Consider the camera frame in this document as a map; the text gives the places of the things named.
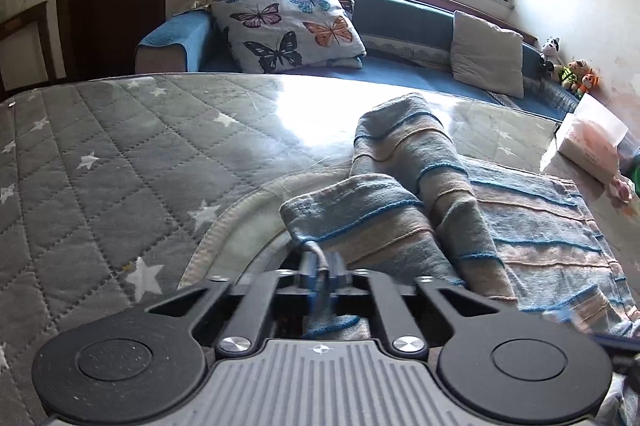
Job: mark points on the black white plush toy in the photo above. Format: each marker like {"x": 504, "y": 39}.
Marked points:
{"x": 550, "y": 58}

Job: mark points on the yellow plush toy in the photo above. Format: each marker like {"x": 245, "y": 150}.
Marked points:
{"x": 571, "y": 75}

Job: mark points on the beige cushion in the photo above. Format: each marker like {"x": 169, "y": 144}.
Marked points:
{"x": 486, "y": 56}

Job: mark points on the white tissue box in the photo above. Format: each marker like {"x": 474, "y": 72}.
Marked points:
{"x": 590, "y": 136}

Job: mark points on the butterfly print pillow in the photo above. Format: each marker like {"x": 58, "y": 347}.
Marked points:
{"x": 274, "y": 36}

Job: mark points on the striped blue pink sweater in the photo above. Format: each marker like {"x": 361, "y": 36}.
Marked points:
{"x": 411, "y": 206}

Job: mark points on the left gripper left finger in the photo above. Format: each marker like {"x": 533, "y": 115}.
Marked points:
{"x": 258, "y": 306}

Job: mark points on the green plastic bowl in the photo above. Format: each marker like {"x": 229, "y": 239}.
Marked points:
{"x": 632, "y": 171}

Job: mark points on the dark wooden side table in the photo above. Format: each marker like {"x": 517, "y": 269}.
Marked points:
{"x": 26, "y": 51}

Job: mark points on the blue sofa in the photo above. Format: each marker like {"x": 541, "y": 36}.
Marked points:
{"x": 407, "y": 44}

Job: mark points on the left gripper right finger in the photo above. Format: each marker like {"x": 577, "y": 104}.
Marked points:
{"x": 367, "y": 304}

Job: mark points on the orange plush toy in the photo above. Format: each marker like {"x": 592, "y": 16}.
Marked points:
{"x": 588, "y": 82}

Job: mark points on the grey quilted star tablecloth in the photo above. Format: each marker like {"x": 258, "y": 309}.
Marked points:
{"x": 117, "y": 192}

